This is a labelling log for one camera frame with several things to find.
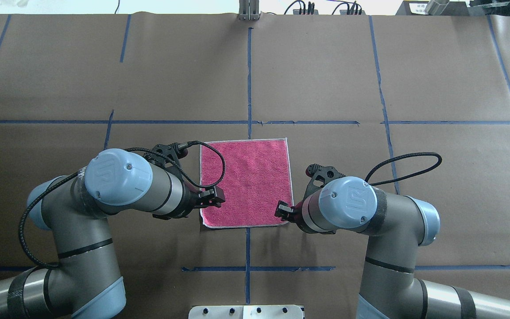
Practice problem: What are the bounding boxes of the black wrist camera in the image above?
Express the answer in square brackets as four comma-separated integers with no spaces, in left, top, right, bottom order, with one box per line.
[148,143,188,174]
[305,163,346,193]

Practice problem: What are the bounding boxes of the right black camera cable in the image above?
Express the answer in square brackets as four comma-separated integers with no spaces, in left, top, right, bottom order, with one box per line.
[364,152,443,186]

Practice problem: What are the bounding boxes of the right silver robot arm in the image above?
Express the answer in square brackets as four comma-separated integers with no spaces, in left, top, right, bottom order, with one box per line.
[275,176,510,319]

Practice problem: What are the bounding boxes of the aluminium frame post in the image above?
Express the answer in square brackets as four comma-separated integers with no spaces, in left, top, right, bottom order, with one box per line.
[238,0,261,21]

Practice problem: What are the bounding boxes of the black rectangular tray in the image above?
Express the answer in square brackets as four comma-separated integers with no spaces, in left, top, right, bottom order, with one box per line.
[395,0,469,16]

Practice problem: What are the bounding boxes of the white mounting post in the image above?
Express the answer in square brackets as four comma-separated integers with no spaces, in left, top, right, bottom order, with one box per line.
[188,304,305,319]

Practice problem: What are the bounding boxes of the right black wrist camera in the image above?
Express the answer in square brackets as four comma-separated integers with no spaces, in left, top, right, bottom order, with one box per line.
[305,163,346,193]

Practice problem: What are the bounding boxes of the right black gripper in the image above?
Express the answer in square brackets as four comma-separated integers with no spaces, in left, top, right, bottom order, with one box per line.
[274,201,314,233]

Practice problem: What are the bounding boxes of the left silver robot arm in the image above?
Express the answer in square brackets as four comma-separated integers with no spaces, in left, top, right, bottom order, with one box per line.
[0,141,225,319]

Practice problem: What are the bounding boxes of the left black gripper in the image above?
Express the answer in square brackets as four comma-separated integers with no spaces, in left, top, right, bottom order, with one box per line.
[180,183,225,218]

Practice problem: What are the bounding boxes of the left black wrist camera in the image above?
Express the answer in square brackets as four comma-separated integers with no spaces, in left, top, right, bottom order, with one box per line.
[148,143,188,174]

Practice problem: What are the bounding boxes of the pink towel white trim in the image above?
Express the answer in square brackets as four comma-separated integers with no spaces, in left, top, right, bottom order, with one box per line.
[200,139,294,230]

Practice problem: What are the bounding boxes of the small steel cup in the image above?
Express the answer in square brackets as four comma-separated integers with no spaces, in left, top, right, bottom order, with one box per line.
[425,0,450,16]

